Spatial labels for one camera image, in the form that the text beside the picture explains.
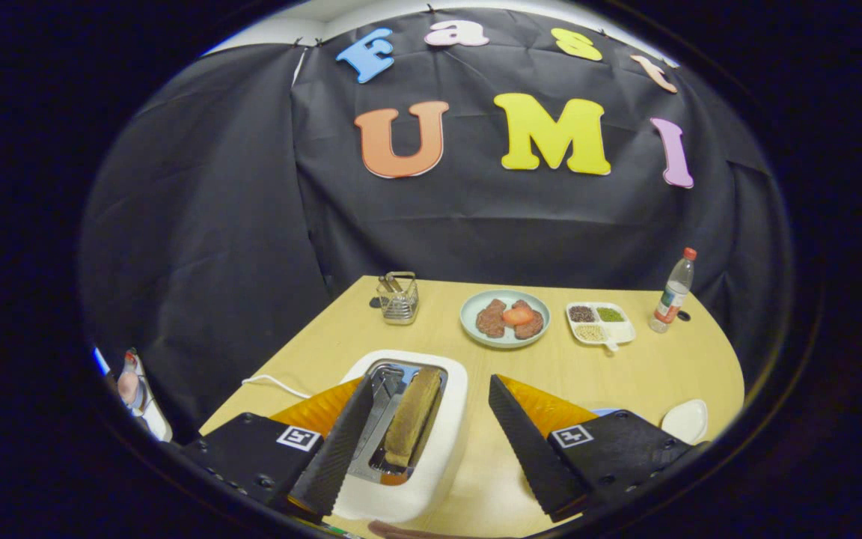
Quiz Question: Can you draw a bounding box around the small white plate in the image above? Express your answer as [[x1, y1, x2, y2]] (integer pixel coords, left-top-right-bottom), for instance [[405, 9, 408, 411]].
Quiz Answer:
[[661, 399, 709, 445]]

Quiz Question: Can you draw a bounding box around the pale green plate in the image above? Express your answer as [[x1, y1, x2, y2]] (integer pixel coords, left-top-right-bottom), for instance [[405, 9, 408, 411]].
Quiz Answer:
[[460, 290, 551, 350]]

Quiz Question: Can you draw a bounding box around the white toaster cable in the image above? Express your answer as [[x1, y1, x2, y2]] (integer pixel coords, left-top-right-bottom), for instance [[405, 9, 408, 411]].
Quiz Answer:
[[242, 374, 312, 399]]

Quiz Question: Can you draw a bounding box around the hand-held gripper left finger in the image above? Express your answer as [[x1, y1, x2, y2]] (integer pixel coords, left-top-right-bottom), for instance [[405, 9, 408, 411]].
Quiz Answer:
[[180, 374, 376, 523]]

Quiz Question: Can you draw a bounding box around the brown meat patty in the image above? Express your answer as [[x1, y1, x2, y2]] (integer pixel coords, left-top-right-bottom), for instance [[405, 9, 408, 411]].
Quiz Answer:
[[476, 299, 507, 338], [512, 300, 545, 341]]

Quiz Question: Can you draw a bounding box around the brown toast slice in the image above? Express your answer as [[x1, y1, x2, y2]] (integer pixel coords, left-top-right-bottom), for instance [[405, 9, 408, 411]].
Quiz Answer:
[[384, 367, 443, 469]]

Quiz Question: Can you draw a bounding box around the white and pink object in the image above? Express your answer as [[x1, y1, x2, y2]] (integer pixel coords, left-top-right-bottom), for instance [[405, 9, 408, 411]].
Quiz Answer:
[[94, 348, 174, 442]]

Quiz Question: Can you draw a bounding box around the black backdrop cloth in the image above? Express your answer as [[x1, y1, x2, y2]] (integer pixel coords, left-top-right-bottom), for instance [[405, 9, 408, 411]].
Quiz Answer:
[[79, 7, 791, 442]]

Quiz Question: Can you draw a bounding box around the clear red-capped plastic bottle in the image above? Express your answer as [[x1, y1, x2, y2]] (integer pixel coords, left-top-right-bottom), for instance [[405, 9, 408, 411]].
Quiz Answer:
[[649, 248, 697, 334]]

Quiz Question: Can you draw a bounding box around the white compartment seasoning dish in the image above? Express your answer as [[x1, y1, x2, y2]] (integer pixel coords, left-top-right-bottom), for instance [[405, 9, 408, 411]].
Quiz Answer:
[[566, 301, 636, 353]]

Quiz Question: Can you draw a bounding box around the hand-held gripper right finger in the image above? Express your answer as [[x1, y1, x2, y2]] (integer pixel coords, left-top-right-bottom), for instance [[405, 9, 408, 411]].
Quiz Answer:
[[488, 374, 701, 523]]

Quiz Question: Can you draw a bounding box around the white toaster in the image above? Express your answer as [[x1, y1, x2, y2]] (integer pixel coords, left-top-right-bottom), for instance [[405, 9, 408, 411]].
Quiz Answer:
[[330, 350, 469, 523]]

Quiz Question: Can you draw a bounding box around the metal wire basket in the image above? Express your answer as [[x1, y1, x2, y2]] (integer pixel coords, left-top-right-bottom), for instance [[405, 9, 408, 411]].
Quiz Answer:
[[377, 271, 420, 326]]

